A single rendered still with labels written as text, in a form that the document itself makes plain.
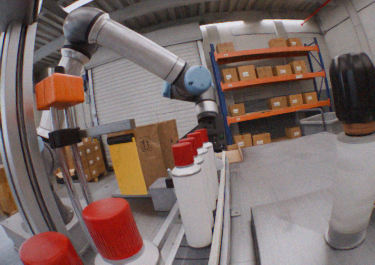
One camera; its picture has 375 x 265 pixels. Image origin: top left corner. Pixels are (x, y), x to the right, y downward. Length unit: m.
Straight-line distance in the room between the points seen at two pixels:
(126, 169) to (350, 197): 0.29
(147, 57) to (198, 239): 0.42
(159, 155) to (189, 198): 0.44
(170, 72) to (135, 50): 0.11
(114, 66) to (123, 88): 0.70
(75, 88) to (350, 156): 0.34
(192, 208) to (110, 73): 4.98
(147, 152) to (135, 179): 0.57
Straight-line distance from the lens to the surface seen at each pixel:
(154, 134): 0.72
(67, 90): 0.20
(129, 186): 0.18
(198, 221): 0.34
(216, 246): 0.33
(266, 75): 4.20
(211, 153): 0.49
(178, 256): 0.37
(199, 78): 0.48
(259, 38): 5.27
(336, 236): 0.35
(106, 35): 0.50
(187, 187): 0.30
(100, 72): 5.35
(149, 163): 0.76
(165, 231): 0.30
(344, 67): 0.26
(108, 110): 5.09
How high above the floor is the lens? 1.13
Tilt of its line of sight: 3 degrees down
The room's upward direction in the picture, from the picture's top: 10 degrees counter-clockwise
